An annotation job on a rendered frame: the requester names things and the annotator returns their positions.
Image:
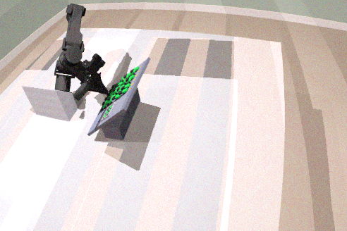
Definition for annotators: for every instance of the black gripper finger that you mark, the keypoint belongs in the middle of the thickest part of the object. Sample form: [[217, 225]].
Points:
[[100, 81], [95, 87]]

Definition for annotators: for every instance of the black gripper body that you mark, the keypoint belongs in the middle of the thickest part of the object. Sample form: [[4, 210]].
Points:
[[85, 81]]

